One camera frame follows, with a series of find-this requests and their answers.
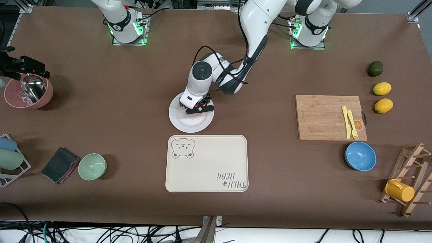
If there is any white round plate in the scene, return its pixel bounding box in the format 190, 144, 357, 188
168, 90, 215, 133

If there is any pink bowl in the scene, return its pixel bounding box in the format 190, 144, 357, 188
4, 75, 54, 110

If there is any metal scoop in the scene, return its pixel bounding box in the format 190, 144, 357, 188
20, 75, 47, 103

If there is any cream bear print tray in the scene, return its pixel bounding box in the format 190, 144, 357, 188
165, 135, 249, 193

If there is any light blue cup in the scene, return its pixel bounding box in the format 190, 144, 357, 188
0, 137, 17, 151

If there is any pale green cup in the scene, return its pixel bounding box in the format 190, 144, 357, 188
0, 148, 25, 171

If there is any dark grey cloth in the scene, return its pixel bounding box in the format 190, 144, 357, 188
40, 147, 81, 184

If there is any bamboo cutting board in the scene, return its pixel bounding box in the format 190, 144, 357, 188
295, 94, 368, 141

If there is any pink cloth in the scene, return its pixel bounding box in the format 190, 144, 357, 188
56, 157, 81, 185

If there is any pale green bowl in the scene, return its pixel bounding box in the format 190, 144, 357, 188
78, 153, 108, 181

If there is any yellow plastic knife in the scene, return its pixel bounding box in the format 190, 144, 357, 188
342, 106, 352, 140

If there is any yellow plastic fork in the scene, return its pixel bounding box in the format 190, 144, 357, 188
347, 110, 359, 140

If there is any blue bowl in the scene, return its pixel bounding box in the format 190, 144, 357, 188
344, 141, 377, 172

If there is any dark green avocado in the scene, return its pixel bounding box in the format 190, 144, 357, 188
368, 60, 384, 77

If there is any yellow lemon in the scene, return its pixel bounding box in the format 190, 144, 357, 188
374, 98, 394, 114
373, 82, 392, 96

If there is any wooden mug rack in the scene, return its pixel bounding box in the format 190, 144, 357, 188
379, 142, 432, 217

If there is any yellow mug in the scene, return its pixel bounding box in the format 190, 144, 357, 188
385, 179, 415, 203

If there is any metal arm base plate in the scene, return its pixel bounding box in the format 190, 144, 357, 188
290, 19, 326, 51
112, 13, 150, 46

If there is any black right arm base cable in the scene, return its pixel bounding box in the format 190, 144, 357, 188
135, 7, 167, 26

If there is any black arm base cable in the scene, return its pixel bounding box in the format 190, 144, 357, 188
270, 13, 293, 29
135, 7, 167, 26

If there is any white wire cup rack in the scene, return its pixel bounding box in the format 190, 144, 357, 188
0, 133, 32, 188

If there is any black left arm base cable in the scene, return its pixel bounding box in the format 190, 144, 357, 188
270, 13, 293, 29

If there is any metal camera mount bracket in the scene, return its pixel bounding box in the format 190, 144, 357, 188
197, 215, 223, 243

